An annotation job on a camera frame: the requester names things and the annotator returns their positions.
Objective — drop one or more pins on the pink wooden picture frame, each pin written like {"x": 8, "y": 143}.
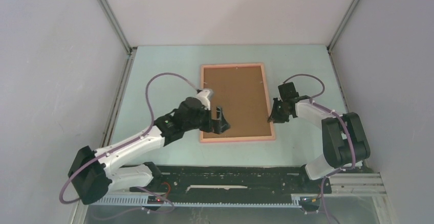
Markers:
{"x": 237, "y": 140}

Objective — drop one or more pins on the white slotted cable duct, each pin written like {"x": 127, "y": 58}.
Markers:
{"x": 152, "y": 201}

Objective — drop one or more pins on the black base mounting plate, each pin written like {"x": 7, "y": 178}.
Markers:
{"x": 248, "y": 199}

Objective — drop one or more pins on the left aluminium corner post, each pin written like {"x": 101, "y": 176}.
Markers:
{"x": 112, "y": 19}

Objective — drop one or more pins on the aluminium corner post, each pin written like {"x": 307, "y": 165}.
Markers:
{"x": 112, "y": 19}
{"x": 342, "y": 25}

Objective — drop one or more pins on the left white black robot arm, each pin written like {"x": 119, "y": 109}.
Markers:
{"x": 95, "y": 173}

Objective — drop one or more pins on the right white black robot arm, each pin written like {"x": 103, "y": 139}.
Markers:
{"x": 344, "y": 142}

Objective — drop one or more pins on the right aluminium corner post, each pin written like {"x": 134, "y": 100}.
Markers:
{"x": 342, "y": 25}

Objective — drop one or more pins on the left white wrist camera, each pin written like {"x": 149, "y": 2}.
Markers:
{"x": 204, "y": 96}

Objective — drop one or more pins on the aluminium rail front beam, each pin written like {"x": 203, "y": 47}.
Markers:
{"x": 359, "y": 185}

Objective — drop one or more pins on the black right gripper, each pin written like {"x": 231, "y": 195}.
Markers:
{"x": 273, "y": 116}

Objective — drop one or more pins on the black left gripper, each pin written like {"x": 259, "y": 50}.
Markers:
{"x": 219, "y": 126}

